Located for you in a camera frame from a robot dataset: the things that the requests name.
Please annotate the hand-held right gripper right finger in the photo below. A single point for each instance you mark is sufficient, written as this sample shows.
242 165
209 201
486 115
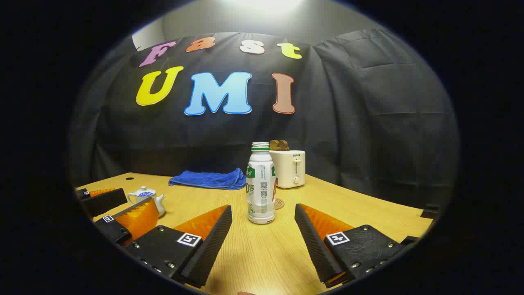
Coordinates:
313 246

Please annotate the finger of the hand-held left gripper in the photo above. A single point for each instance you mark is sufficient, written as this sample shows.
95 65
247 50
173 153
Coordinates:
114 230
104 203

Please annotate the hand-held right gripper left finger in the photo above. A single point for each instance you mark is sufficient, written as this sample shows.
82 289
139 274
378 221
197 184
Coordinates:
213 246

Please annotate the blue patterned teacup lid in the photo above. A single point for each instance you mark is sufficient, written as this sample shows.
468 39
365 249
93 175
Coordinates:
145 191

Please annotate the white teacup with spout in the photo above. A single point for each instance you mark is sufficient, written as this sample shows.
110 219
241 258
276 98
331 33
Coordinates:
161 205

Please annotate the round brown coaster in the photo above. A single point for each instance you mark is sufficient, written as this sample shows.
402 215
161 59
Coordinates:
279 203

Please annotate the white water bottle green label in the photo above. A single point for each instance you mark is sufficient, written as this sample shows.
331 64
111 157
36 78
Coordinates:
261 184

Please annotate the blue folded towel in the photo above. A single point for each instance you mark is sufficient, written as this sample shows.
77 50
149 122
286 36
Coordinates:
208 179

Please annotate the white toaster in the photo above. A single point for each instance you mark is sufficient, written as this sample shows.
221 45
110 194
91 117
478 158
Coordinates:
286 168

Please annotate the brown bread slice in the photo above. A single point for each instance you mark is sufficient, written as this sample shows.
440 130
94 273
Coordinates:
279 145

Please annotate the small black block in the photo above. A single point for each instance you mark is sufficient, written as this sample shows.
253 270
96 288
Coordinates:
430 212

